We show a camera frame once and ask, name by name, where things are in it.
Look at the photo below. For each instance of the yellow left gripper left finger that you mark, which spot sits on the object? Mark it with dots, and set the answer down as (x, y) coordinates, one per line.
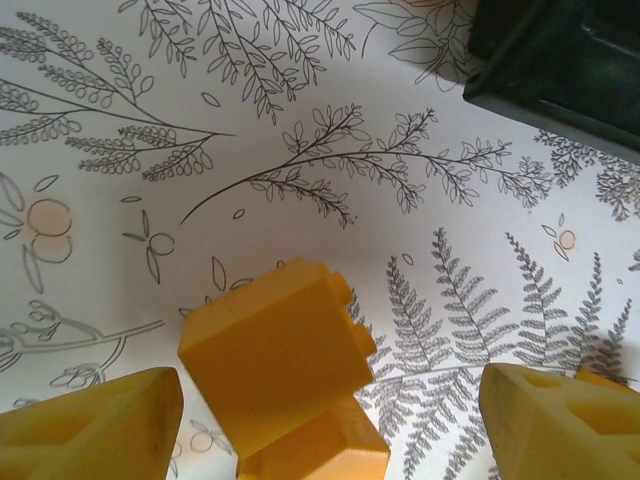
(90, 435)

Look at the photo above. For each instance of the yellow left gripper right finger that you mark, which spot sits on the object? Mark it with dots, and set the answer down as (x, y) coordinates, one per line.
(550, 440)

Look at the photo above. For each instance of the yellow lego brick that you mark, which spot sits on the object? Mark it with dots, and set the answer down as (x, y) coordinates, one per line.
(270, 360)
(325, 452)

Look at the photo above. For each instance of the floral patterned table cover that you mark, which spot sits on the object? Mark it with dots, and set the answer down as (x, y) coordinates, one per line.
(350, 210)

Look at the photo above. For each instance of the black plastic bin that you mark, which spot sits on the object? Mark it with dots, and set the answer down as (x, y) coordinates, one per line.
(550, 60)

